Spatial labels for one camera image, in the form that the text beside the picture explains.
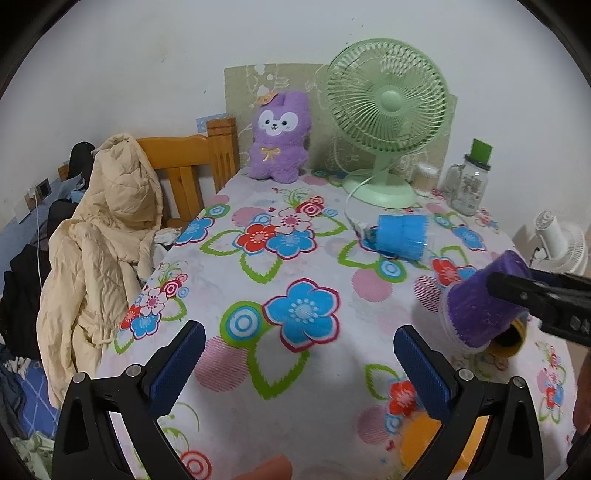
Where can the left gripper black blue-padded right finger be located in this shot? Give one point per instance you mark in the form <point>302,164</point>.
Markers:
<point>511,446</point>

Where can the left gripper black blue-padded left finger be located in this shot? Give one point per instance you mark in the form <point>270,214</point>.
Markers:
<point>86,445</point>

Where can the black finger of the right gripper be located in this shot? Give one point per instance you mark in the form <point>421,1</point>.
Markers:
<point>560,301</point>

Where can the purple plastic cup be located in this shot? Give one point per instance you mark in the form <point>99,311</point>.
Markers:
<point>470,316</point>

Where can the dark teal yellow-rimmed cup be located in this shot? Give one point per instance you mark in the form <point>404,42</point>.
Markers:
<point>509,343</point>

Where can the orange plastic cup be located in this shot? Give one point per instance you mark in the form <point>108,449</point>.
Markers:
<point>419,434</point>

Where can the blue plastic cup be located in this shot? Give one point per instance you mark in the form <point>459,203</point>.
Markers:
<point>405,236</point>

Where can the fingertip at bottom edge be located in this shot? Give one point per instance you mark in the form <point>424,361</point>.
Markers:
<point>277,468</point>

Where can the white standing fan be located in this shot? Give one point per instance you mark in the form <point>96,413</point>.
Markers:
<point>563,247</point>

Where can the glass mug jar green straw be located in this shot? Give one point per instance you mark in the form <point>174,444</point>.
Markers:
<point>465,184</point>

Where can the dark clothes pile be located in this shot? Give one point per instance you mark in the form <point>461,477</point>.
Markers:
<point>28,270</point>

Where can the beige puffer jacket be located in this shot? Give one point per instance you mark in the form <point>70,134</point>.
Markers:
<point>98,259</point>

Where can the cotton swab container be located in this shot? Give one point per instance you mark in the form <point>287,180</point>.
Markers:
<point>426,177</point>

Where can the floral tablecloth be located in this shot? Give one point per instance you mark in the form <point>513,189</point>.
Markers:
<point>300,315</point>

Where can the green desk fan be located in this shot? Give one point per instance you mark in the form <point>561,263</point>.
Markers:
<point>388,99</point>

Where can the wooden chair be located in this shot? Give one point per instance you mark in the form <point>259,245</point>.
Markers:
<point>189,166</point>

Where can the purple plush bunny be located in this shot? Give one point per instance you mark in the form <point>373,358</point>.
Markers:
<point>280,132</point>

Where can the wall socket with white cable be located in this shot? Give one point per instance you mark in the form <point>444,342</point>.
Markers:
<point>37,194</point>

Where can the beige patterned wall board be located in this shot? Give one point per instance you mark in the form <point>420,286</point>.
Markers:
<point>327,147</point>

